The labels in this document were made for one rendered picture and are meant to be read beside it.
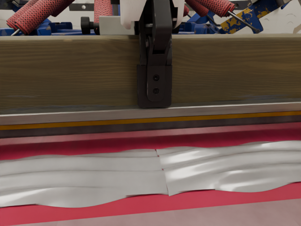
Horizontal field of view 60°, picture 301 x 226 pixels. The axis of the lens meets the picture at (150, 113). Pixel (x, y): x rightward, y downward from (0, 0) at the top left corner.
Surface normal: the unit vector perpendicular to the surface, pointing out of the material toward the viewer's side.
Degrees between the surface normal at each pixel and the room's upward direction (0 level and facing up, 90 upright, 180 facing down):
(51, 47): 90
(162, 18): 53
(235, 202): 0
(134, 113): 90
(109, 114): 90
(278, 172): 37
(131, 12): 94
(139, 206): 0
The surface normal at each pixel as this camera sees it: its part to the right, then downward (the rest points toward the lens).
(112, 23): 0.13, 0.35
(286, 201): 0.00, -0.94
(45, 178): 0.05, -0.59
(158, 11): 0.11, -0.28
